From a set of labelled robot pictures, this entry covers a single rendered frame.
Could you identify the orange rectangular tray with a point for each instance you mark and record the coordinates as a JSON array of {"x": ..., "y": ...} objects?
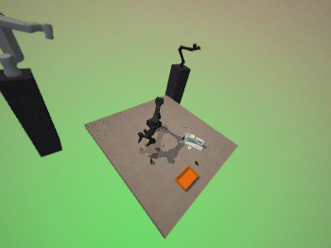
[{"x": 186, "y": 177}]

